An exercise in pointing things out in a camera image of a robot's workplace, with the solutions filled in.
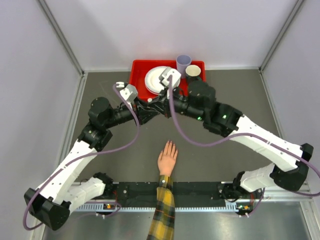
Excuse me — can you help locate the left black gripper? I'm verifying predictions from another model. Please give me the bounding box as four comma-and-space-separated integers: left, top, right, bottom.
103, 96, 158, 129

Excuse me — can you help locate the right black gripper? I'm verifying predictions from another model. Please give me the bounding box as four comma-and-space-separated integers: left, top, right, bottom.
149, 84, 206, 123

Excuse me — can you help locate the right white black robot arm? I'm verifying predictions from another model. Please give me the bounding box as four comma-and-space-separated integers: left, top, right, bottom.
147, 80, 314, 198

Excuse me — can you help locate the yellow plaid sleeve forearm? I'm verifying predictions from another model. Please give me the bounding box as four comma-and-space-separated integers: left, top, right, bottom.
146, 175, 175, 240

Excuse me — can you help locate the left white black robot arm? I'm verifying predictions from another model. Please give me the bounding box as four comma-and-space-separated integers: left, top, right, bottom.
22, 97, 163, 231

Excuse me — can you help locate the mannequin hand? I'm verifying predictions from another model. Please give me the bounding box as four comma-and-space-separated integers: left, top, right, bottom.
157, 140, 178, 177

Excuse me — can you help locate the lower white plate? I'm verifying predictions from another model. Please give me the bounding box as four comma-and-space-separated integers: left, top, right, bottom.
145, 85, 165, 95

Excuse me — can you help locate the white plate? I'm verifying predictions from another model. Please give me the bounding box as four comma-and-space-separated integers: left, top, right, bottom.
144, 66, 169, 88
145, 85, 165, 95

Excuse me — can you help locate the upper white plate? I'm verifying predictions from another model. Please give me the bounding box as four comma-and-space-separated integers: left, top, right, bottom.
144, 66, 169, 88

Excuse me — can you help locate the red plastic tray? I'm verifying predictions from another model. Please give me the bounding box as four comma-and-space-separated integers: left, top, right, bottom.
129, 59, 206, 102

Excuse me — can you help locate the dark green mug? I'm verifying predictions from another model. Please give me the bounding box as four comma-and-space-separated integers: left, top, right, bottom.
185, 64, 202, 84

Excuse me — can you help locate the lavender plastic cup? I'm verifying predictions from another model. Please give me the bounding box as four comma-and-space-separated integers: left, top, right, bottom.
176, 54, 192, 79

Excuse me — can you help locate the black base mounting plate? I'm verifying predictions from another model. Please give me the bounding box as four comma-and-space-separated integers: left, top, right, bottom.
84, 181, 264, 207

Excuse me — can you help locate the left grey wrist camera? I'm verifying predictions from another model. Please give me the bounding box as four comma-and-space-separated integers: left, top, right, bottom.
115, 82, 138, 105

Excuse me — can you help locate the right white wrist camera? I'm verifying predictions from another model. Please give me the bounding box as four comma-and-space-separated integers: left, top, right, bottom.
158, 67, 182, 88

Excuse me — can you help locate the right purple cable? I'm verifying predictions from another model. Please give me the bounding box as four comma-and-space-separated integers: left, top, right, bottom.
166, 75, 320, 218

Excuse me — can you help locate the purple cable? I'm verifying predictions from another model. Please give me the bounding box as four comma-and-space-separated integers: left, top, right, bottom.
22, 83, 141, 230
166, 75, 320, 218

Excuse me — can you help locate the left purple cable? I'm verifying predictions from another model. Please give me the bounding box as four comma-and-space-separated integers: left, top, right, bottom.
22, 83, 141, 230

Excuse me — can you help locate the grey slotted cable duct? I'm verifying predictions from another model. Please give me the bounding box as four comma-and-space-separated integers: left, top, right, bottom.
49, 201, 253, 213

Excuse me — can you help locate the aluminium frame rail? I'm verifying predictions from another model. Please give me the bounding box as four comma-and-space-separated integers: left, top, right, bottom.
264, 181, 313, 202

